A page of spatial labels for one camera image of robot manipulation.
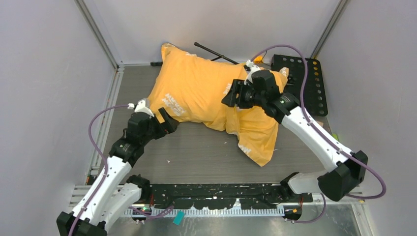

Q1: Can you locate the black perforated metal plate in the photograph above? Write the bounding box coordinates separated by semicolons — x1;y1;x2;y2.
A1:
271;54;328;117

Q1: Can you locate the black folded tripod stand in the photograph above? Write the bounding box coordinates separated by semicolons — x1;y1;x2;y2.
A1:
194;42;238;65

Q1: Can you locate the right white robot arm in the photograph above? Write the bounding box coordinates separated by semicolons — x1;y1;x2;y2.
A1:
222;69;368;202

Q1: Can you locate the teal tape piece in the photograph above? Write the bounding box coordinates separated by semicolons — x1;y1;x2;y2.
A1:
173;210;185;226

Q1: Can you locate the white slotted cable duct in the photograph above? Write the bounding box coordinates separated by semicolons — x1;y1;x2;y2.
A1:
123;207;286;218

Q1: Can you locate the yellow printed pillowcase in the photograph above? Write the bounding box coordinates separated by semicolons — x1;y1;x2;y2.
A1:
148;43;278;166

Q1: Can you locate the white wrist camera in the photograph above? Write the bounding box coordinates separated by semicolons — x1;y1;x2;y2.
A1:
127;98;154;118
244;60;261;85

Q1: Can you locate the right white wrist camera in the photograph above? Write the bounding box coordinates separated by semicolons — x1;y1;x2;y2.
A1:
244;60;261;85

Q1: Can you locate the orange tape roll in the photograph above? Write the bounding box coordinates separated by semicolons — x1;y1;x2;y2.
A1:
253;56;264;64

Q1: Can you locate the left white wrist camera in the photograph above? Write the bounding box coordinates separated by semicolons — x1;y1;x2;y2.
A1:
127;98;154;118

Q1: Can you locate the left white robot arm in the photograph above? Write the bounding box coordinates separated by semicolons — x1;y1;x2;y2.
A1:
57;108;179;236

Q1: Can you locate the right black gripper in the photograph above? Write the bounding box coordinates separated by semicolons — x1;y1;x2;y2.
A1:
222;79;266;109

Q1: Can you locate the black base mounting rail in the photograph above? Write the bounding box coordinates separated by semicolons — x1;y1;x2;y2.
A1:
136;183;313;210

